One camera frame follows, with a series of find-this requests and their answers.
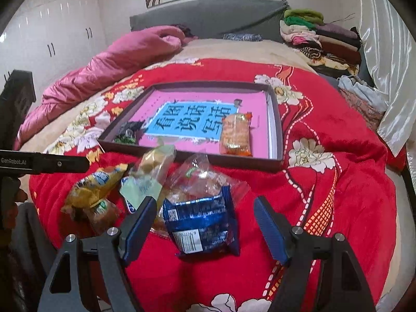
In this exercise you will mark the person's left hand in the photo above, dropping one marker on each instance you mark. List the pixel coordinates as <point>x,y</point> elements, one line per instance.
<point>22,196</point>

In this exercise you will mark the beige and pale green packet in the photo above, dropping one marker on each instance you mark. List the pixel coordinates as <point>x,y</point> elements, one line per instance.
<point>152,162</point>

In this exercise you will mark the white wardrobe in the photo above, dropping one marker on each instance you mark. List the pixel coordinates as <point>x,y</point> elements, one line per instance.
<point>48,22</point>

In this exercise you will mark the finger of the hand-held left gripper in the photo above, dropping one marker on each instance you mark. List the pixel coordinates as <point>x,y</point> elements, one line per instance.
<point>65,163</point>

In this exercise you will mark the stack of folded clothes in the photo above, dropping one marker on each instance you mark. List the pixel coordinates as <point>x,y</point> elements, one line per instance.
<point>325,39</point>

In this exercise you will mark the round cake packet green label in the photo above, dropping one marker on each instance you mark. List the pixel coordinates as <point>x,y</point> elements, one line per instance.
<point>104,216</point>

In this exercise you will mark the light blue crumpled clothes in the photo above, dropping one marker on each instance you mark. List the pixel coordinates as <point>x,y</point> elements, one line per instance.
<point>360,87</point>

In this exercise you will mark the orange snack packet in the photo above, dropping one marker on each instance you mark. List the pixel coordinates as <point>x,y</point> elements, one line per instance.
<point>235,133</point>

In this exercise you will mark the grey padded headboard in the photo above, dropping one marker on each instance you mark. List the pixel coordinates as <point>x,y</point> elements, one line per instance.
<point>211,16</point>

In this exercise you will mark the white satin curtain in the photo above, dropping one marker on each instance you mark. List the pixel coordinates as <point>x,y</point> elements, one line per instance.
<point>390,55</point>

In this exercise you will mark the grey patterned pillow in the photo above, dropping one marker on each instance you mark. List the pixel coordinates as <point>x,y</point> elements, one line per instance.
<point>242,37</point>

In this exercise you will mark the clear plastic snack packet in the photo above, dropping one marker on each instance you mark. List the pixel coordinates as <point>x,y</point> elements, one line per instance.
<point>198,182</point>

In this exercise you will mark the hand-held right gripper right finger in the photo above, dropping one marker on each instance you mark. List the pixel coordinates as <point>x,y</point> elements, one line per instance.
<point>269,227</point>

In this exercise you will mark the red floral blanket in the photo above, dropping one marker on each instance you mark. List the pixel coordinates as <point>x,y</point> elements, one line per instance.
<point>341,185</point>

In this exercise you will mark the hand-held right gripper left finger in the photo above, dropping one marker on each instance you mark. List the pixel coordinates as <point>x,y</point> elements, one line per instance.
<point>143,224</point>

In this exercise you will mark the blue snack packet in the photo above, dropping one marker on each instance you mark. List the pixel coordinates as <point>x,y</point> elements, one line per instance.
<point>198,214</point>

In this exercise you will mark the floral pink cloth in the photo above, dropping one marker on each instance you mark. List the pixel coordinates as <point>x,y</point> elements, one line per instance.
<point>365,110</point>

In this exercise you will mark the dark shallow cardboard box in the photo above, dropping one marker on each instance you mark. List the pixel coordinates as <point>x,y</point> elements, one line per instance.
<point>227,163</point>

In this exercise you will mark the pink and blue book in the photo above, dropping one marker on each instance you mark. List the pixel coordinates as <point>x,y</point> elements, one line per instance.
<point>195,99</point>

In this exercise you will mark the pink pillow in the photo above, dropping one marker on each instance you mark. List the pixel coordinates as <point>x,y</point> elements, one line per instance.
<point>113,61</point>

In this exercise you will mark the black furniture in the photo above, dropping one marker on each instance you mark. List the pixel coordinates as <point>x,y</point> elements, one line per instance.
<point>16,104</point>

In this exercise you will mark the dark cloth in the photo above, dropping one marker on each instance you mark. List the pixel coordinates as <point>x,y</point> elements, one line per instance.
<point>183,30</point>

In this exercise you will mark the yellow snack packet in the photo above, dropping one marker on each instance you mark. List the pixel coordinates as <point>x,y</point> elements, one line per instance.
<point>91,185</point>

